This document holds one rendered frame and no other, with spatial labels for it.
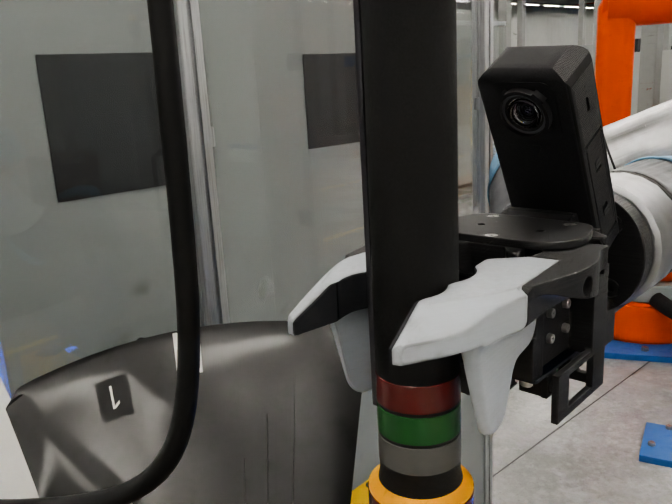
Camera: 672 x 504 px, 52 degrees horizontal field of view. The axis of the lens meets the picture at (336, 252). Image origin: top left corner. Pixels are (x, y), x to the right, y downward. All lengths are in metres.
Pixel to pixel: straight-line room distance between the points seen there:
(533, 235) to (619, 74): 3.94
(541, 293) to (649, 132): 0.36
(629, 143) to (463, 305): 0.38
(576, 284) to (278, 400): 0.22
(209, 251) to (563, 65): 0.84
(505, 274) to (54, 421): 0.30
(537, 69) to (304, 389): 0.23
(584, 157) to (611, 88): 3.93
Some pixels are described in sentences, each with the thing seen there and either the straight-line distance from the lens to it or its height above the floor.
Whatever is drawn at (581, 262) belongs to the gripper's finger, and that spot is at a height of 1.51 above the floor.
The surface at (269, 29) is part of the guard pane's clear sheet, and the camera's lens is 1.19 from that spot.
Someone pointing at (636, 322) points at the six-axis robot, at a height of 0.17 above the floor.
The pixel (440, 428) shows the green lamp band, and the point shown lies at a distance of 0.27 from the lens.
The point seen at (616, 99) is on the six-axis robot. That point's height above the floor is 1.38.
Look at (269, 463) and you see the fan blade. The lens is 0.41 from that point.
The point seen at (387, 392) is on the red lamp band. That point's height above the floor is 1.47.
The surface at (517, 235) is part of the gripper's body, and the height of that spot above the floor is 1.51.
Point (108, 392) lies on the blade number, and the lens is 0.45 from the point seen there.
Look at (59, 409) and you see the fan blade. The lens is 0.46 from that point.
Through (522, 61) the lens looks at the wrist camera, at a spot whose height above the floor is 1.59.
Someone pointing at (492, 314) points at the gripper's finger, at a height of 1.50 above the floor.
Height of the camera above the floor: 1.58
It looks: 14 degrees down
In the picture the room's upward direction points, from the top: 3 degrees counter-clockwise
